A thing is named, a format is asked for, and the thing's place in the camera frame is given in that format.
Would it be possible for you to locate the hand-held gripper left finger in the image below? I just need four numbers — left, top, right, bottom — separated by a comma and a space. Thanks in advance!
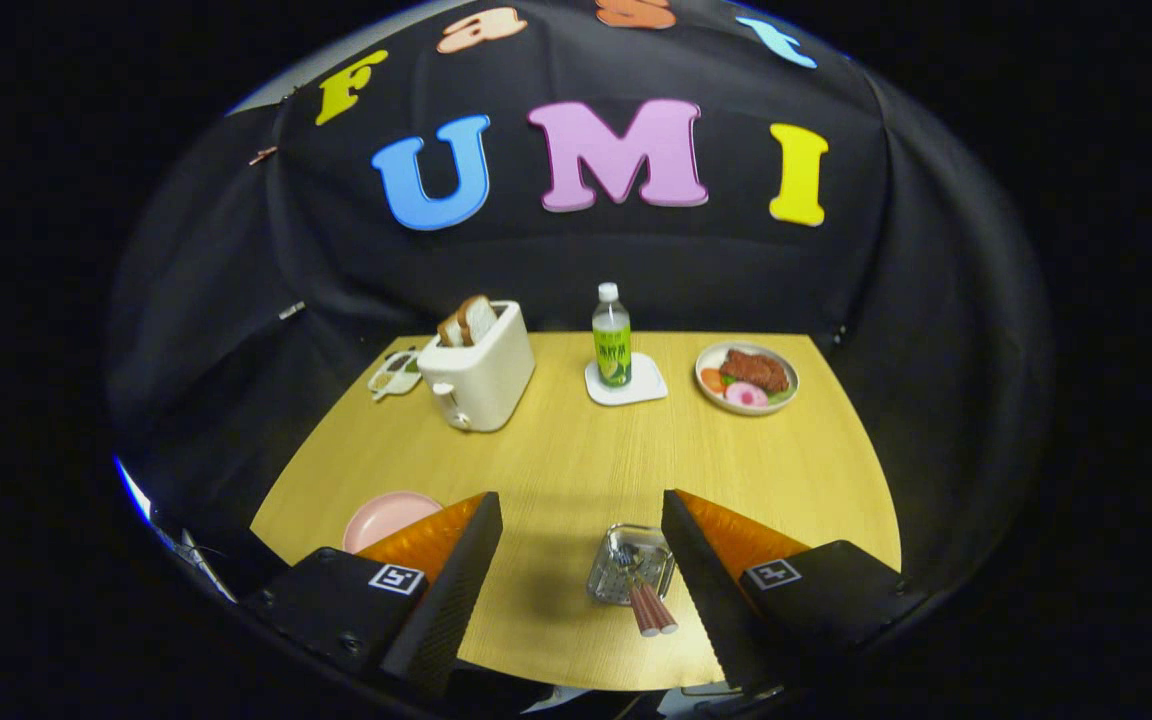
241, 490, 505, 701

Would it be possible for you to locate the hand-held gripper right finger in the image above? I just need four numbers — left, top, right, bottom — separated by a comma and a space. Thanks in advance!
661, 488, 927, 696

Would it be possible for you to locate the fork with red checkered handle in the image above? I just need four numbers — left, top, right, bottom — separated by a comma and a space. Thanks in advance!
621, 545, 679, 633

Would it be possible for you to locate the spoon with red checkered handle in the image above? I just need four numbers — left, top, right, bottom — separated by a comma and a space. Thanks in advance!
614, 545, 662, 638

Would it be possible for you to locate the pink plate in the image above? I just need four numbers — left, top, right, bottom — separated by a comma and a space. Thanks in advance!
342, 490, 445, 554

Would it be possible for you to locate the white toaster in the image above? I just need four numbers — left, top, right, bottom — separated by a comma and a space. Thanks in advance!
417, 300, 537, 433

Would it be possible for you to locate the white coaster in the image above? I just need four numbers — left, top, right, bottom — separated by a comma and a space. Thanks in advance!
584, 352, 668, 407

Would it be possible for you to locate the white divided condiment dish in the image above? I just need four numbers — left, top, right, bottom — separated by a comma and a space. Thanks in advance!
367, 347, 422, 402

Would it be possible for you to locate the brown meat piece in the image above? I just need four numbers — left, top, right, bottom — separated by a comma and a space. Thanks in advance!
719, 348, 790, 393

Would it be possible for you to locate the white plate of food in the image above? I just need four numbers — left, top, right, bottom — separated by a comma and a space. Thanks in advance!
695, 341, 800, 416

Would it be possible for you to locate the green label drink bottle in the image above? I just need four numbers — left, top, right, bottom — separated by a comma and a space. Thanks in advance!
592, 282, 633, 389

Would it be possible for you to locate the metal wire basket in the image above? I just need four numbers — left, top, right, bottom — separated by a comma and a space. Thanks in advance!
587, 523, 677, 607

